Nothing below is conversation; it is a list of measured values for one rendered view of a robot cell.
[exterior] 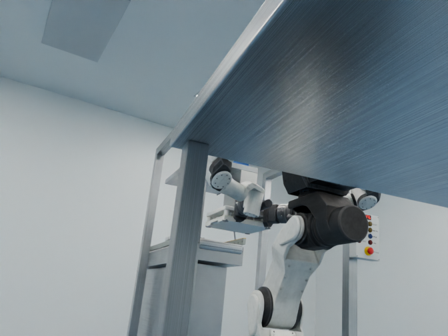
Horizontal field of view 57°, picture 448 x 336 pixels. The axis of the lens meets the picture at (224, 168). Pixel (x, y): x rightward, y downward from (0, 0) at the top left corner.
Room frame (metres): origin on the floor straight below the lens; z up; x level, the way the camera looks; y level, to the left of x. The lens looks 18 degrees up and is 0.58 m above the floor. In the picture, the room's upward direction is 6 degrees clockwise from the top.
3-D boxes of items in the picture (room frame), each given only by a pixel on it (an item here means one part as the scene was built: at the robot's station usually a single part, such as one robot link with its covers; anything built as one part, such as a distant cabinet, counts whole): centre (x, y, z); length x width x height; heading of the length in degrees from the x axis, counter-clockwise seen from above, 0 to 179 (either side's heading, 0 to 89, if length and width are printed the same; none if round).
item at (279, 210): (1.88, -0.27, 0.99); 0.12 x 0.10 x 0.13; 53
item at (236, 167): (2.47, 0.09, 1.31); 0.62 x 0.38 x 0.04; 21
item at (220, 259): (2.82, 0.22, 0.83); 1.30 x 0.29 x 0.10; 21
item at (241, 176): (2.33, -0.11, 1.20); 0.22 x 0.11 x 0.20; 21
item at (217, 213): (2.02, -0.09, 0.99); 0.25 x 0.24 x 0.02; 21
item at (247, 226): (2.02, -0.09, 0.95); 0.24 x 0.24 x 0.02; 21
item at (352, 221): (1.35, -0.35, 0.87); 0.28 x 0.13 x 0.18; 21
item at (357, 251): (2.41, -0.86, 1.03); 0.17 x 0.06 x 0.26; 111
